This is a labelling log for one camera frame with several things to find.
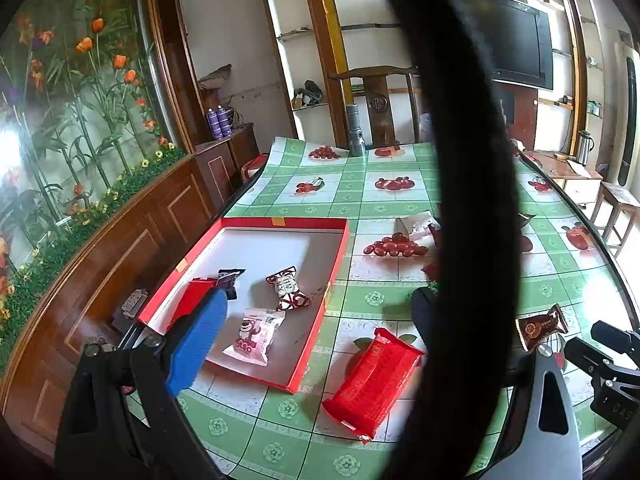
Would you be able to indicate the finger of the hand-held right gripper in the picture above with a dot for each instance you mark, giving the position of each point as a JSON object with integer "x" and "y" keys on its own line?
{"x": 617, "y": 337}
{"x": 600, "y": 362}

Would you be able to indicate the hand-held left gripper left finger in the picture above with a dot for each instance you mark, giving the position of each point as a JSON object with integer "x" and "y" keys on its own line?
{"x": 197, "y": 340}

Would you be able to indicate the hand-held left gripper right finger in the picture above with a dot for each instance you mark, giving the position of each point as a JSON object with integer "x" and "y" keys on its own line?
{"x": 530, "y": 440}

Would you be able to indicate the large red snack packet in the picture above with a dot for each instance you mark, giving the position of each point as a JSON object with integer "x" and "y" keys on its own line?
{"x": 372, "y": 390}
{"x": 192, "y": 297}

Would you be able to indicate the pink cartoon snack packet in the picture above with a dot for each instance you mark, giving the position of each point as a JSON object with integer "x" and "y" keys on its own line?
{"x": 252, "y": 337}

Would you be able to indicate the black snack packet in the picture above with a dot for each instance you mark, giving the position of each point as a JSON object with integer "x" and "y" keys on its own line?
{"x": 231, "y": 282}

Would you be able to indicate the brown chocolate packet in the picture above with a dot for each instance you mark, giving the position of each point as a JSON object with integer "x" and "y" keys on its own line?
{"x": 540, "y": 327}

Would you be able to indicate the red white patterned candy packet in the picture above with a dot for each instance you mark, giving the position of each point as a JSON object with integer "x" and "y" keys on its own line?
{"x": 287, "y": 290}

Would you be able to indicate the red gift box tray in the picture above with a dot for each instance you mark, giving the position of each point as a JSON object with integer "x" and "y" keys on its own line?
{"x": 280, "y": 250}

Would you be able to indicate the brown gold snack packet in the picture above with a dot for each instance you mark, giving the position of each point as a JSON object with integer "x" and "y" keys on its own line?
{"x": 525, "y": 221}

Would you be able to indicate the green candy packet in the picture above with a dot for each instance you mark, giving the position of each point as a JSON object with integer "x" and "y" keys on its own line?
{"x": 435, "y": 287}

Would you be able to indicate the dark red snack packet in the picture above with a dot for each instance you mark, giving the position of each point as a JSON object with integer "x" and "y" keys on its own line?
{"x": 432, "y": 272}

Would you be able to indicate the small wooden stool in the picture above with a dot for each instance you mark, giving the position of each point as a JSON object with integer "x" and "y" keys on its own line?
{"x": 617, "y": 192}

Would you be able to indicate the low wooden cabinet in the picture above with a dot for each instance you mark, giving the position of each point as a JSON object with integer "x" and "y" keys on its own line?
{"x": 225, "y": 170}

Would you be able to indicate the red plastic stool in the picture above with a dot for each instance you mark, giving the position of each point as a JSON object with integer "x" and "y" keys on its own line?
{"x": 252, "y": 165}

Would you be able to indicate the wooden side table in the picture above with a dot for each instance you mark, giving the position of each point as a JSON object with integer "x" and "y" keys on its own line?
{"x": 555, "y": 160}

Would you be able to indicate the steel thermos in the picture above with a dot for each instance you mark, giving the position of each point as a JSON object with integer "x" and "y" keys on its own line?
{"x": 586, "y": 147}

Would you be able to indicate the purple spray can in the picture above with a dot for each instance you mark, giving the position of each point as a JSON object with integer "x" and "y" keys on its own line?
{"x": 213, "y": 124}
{"x": 224, "y": 121}

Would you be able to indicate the green checked fruit tablecloth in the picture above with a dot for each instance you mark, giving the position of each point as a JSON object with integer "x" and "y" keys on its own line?
{"x": 380, "y": 210}

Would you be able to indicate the white standing air conditioner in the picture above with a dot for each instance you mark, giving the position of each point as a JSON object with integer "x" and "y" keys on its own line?
{"x": 631, "y": 110}

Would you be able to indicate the grey metal flashlight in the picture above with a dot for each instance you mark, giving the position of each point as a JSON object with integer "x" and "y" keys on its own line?
{"x": 356, "y": 132}

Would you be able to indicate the brown paper bag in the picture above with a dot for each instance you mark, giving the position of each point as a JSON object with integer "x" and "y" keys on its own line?
{"x": 215, "y": 77}

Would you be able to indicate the wooden chair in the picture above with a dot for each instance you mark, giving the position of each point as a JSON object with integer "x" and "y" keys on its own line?
{"x": 377, "y": 105}

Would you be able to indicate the black television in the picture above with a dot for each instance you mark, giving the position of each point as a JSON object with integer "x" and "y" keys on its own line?
{"x": 525, "y": 40}

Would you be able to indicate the white wall socket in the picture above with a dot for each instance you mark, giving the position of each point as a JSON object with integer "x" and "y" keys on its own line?
{"x": 134, "y": 302}

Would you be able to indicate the flower wall mural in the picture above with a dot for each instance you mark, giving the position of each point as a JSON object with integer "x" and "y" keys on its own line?
{"x": 75, "y": 135}

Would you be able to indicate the wooden wall unit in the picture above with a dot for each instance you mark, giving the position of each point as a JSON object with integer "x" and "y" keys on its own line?
{"x": 312, "y": 20}

